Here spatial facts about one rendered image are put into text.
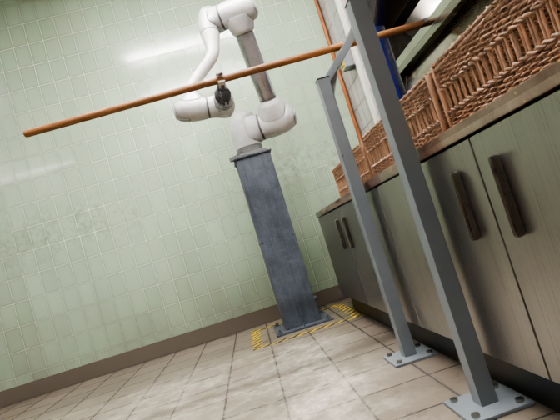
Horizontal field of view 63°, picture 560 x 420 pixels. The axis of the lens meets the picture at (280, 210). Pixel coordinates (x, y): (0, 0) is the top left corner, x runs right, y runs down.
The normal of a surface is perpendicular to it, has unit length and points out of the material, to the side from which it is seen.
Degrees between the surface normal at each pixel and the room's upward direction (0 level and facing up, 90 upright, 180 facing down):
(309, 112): 90
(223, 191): 90
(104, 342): 90
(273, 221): 90
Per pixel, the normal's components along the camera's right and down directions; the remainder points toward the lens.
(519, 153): -0.96, 0.28
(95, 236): 0.07, -0.10
